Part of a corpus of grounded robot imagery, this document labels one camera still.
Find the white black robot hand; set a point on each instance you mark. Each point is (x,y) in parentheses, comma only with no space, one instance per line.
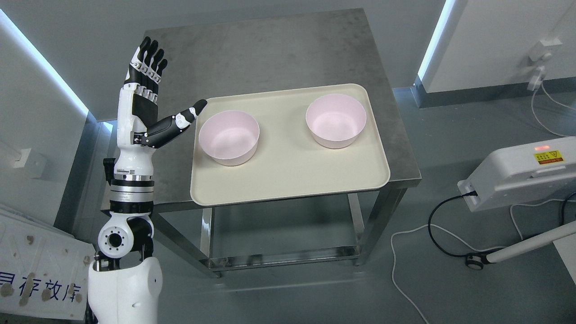
(137,107)

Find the pink bowl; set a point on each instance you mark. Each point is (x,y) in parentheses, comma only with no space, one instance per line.
(230,138)
(335,120)

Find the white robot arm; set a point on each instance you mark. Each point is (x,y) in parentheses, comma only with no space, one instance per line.
(125,279)

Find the cream plastic tray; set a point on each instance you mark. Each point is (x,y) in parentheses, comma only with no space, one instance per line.
(288,162)

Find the white sign board blue letters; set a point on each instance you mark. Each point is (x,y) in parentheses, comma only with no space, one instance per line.
(43,272)

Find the white stand leg with caster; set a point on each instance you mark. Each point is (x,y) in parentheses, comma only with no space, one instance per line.
(478,260)

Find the white machine with warning label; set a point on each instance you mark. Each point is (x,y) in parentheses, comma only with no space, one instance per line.
(521,173)

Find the white wall box left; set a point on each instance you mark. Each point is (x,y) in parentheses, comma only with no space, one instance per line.
(31,162)

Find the white wall socket plug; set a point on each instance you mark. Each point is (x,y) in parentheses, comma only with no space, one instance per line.
(542,52)

